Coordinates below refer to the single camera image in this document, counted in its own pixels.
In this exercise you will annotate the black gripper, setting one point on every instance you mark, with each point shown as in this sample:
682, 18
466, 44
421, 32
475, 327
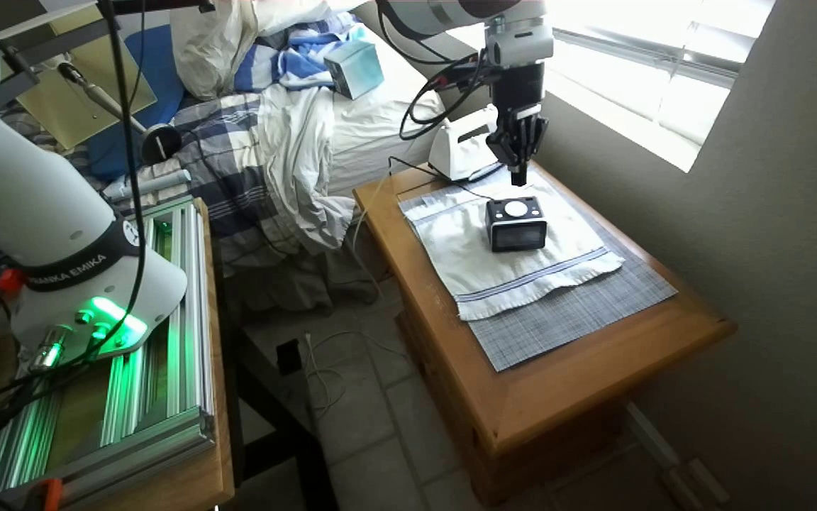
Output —
519, 93

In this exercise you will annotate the black cube alarm clock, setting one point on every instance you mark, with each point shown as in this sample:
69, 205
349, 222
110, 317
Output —
516, 228

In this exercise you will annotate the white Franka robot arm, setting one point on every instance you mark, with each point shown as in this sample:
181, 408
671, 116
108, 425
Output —
28, 187

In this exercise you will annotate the white clothes iron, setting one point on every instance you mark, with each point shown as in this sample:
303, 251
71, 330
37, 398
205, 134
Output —
452, 150

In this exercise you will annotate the white towel with blue stripes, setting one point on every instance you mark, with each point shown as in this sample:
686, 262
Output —
483, 273

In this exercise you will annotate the bright window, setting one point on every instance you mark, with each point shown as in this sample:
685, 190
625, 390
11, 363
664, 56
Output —
654, 56

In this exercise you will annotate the grey checked placemat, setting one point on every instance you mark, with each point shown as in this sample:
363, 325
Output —
568, 322

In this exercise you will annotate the teal tissue box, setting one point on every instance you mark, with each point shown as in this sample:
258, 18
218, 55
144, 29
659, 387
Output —
354, 65

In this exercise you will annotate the white crumpled cloth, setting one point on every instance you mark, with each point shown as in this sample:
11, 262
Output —
299, 160

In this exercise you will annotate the blue white striped cloth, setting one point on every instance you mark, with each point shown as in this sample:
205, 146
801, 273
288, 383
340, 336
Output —
285, 56

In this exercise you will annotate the wooden nightstand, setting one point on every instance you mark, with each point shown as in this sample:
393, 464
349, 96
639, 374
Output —
483, 405

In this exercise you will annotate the blue plaid blanket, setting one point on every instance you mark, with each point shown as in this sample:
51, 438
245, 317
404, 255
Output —
228, 187

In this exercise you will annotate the white plastic bag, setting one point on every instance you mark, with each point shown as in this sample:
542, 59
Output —
212, 45

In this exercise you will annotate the black desk lamp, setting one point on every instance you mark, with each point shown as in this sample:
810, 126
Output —
156, 141

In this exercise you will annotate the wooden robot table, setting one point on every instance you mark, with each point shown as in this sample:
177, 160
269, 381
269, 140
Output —
218, 454

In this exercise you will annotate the yellow board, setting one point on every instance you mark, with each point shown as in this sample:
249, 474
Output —
69, 109

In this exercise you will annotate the orange clamp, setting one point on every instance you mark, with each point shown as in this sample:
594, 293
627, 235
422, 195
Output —
45, 495

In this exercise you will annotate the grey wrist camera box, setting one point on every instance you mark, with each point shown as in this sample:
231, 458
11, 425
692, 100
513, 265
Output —
519, 44

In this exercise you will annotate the aluminium profile robot frame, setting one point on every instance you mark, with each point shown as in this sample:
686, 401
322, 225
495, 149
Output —
181, 283

